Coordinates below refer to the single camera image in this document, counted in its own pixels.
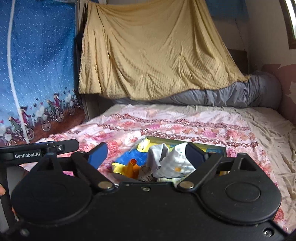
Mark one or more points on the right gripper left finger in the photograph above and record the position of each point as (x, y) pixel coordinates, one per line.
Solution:
(87, 165)

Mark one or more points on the colourful painted storage box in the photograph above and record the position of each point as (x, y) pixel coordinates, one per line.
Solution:
(140, 151)

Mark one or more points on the yellow textured hanging blanket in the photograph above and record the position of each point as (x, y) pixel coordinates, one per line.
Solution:
(153, 50)

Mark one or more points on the orange yellow cloth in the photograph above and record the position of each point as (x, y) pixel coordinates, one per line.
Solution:
(131, 170)

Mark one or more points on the white orange blue striped cloth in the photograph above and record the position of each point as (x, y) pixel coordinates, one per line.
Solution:
(175, 181)

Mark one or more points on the blue bicycle print curtain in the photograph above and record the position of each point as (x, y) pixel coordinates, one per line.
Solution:
(39, 86)

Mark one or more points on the window with dark frame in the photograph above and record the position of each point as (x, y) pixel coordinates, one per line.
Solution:
(288, 9)

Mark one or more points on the grey rolled quilt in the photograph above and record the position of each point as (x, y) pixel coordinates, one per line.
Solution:
(261, 90)

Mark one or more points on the grey cloth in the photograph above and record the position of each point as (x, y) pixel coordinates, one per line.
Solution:
(155, 154)

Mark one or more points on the person's left hand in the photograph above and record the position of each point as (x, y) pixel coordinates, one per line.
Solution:
(2, 192)

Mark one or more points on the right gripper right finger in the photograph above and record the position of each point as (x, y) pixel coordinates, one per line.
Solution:
(205, 165)

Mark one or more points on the pink floral bed sheet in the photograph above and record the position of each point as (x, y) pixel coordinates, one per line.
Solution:
(262, 133)

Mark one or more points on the white dotted baby cloth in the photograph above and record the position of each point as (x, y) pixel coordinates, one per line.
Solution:
(174, 164)

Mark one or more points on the blue wall cloth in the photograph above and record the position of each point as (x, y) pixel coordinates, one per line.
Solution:
(228, 9)

